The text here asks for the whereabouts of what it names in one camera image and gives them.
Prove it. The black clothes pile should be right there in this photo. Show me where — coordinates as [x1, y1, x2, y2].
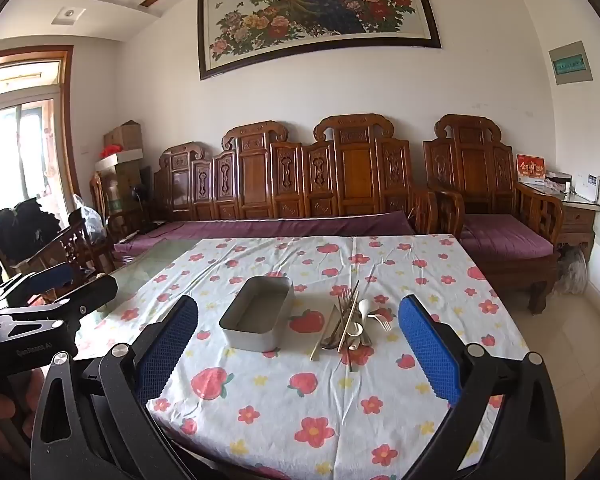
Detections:
[0, 197, 62, 268]

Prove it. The carved wooden sofa bench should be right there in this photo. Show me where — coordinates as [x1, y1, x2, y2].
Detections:
[152, 114, 438, 241]

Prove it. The carved wooden armchair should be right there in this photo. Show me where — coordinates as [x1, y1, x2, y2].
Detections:
[422, 114, 565, 317]

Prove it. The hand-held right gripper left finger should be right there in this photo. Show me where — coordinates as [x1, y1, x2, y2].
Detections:
[30, 294, 201, 480]

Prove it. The wooden framed balcony door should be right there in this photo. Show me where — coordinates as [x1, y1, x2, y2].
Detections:
[0, 45, 82, 223]

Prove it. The carved wooden chair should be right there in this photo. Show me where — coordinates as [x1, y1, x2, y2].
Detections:
[27, 209, 117, 303]

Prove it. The wooden side table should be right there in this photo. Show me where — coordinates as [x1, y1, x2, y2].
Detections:
[520, 180, 600, 267]

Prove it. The white tissue box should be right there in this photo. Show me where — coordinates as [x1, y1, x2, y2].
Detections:
[544, 171, 573, 195]

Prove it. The white ceramic spoon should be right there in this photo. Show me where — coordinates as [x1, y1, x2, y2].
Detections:
[337, 322, 365, 353]

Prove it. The clear plastic bag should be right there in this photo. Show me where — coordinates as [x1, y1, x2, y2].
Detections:
[72, 194, 107, 244]

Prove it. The purple armchair cushion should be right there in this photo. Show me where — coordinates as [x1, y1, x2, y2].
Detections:
[462, 214, 555, 261]

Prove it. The translucent plastic bag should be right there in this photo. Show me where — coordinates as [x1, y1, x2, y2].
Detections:
[555, 247, 589, 297]

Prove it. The floral tablecloth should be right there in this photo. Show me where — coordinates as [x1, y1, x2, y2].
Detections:
[74, 234, 532, 480]

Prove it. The purple sofa cushion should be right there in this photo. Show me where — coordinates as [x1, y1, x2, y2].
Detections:
[114, 210, 417, 259]

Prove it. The wooden chopstick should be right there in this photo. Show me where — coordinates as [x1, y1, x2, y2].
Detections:
[337, 282, 362, 353]
[309, 281, 361, 362]
[332, 282, 360, 353]

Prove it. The rectangular metal container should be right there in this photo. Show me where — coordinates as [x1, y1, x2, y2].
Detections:
[219, 276, 296, 353]

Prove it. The brown cardboard box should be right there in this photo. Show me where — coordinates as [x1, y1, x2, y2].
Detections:
[103, 120, 143, 153]

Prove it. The metal spoon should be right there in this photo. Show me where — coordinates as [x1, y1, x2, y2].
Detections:
[321, 305, 338, 352]
[347, 335, 376, 374]

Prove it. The framed peacock painting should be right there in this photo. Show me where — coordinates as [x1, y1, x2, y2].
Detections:
[196, 0, 442, 81]

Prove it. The green wall panel box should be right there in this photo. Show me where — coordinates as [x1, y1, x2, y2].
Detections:
[548, 41, 594, 86]

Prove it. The square ceiling light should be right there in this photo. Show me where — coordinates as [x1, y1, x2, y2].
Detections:
[51, 7, 87, 26]

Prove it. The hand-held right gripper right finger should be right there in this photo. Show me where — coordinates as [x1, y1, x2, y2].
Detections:
[398, 294, 577, 480]

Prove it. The white plastic spoon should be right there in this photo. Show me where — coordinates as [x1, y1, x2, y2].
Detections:
[350, 299, 376, 333]

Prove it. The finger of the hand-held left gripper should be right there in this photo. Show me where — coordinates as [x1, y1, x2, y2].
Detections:
[50, 274, 119, 333]
[0, 261, 90, 308]

